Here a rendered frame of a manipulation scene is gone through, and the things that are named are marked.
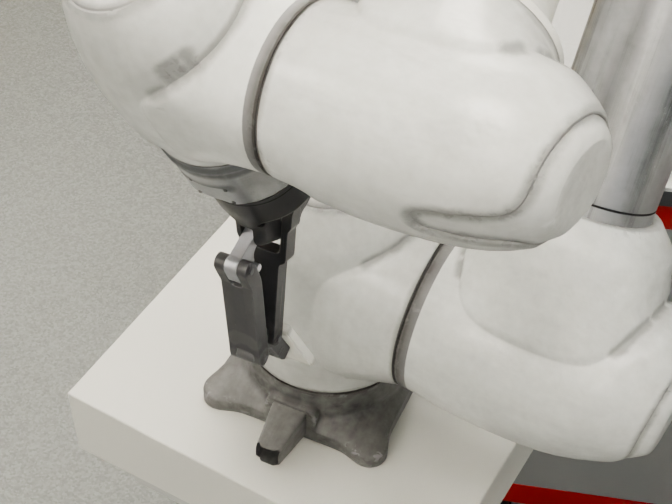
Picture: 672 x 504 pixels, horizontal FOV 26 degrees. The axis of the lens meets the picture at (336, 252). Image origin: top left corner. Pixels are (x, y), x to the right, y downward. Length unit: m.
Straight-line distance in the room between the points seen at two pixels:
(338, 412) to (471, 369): 0.20
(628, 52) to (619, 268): 0.16
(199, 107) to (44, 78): 2.33
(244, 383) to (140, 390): 0.10
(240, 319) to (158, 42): 0.29
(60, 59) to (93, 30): 2.38
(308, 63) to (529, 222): 0.13
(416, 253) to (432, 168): 0.48
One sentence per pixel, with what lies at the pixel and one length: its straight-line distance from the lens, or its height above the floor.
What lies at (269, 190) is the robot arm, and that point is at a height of 1.30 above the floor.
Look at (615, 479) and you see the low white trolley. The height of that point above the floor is 0.18.
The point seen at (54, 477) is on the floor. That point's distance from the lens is 2.38.
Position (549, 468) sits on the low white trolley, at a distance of 2.14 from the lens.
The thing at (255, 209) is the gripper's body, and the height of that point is 1.27.
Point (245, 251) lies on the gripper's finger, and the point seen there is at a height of 1.23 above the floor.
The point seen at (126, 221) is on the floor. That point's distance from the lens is 2.74.
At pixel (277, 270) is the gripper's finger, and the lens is 0.98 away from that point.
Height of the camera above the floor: 1.90
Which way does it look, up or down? 46 degrees down
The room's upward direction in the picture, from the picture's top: straight up
